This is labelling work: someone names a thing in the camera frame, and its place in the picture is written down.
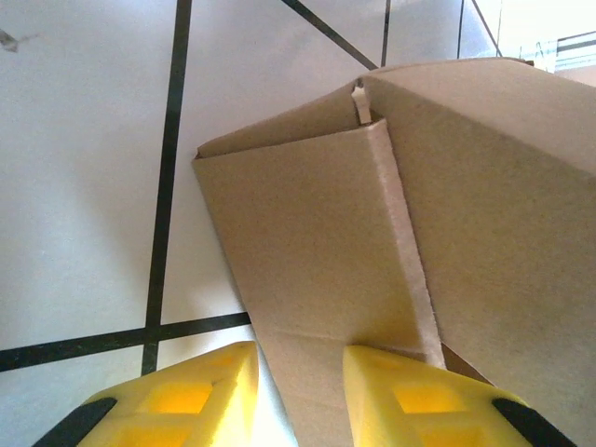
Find brown cardboard box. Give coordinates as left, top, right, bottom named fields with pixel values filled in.
left=191, top=56, right=596, bottom=447

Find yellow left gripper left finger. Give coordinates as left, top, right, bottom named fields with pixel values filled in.
left=34, top=342, right=260, bottom=447

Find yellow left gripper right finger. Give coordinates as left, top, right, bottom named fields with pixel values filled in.
left=343, top=345, right=578, bottom=447

